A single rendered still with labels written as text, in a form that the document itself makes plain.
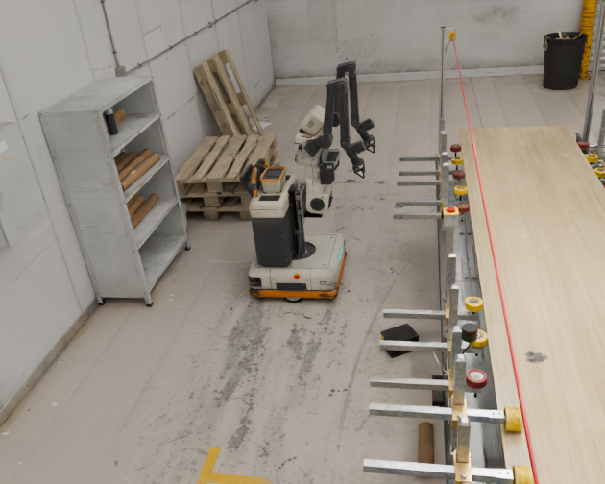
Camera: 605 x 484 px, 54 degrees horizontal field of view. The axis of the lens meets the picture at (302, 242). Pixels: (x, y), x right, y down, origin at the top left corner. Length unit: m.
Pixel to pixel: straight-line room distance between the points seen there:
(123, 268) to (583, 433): 3.36
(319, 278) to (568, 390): 2.26
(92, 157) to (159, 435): 1.88
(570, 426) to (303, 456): 1.54
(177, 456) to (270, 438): 0.52
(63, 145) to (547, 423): 3.38
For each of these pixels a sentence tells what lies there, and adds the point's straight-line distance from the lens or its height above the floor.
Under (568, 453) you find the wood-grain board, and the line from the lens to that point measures 2.25.
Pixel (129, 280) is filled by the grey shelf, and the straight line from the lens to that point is 4.67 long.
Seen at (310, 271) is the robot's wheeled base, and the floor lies 0.27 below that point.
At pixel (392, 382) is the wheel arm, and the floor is 0.86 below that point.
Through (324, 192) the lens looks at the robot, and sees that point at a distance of 4.18.
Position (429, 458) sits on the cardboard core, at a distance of 3.25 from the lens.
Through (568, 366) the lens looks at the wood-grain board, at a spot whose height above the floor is 0.90.
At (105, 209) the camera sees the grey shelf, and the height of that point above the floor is 0.84.
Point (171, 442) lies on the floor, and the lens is 3.61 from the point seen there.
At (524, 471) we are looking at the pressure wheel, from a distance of 2.06.
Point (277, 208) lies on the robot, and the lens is 4.09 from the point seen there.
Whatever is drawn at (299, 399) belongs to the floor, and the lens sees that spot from 3.67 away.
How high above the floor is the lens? 2.54
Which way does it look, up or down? 29 degrees down
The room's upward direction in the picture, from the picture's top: 6 degrees counter-clockwise
